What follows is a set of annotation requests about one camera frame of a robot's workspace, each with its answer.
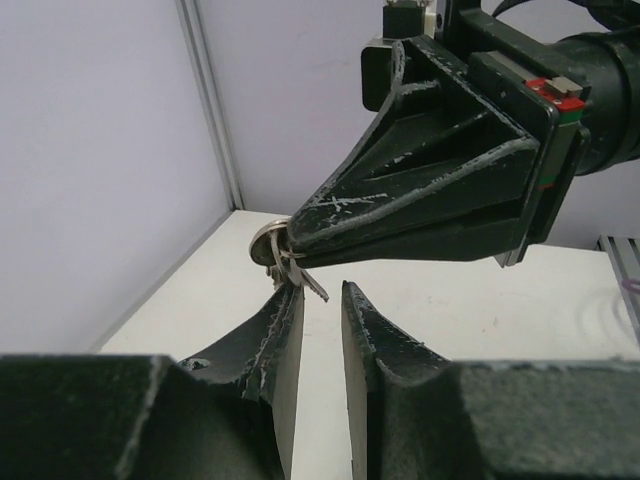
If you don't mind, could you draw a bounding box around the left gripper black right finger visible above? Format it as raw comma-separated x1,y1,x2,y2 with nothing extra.
341,281,639,479

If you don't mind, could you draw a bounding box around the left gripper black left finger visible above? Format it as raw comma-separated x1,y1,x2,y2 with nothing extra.
1,284,304,479

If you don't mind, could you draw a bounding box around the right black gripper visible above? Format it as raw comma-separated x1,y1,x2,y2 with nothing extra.
288,1,590,267

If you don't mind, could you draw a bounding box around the silver key set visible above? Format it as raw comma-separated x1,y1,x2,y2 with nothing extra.
249,218,330,303

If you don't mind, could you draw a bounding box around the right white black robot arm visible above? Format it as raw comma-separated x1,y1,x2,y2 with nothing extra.
281,1,639,268

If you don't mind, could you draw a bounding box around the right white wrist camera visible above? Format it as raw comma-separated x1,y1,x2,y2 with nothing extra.
360,0,437,112

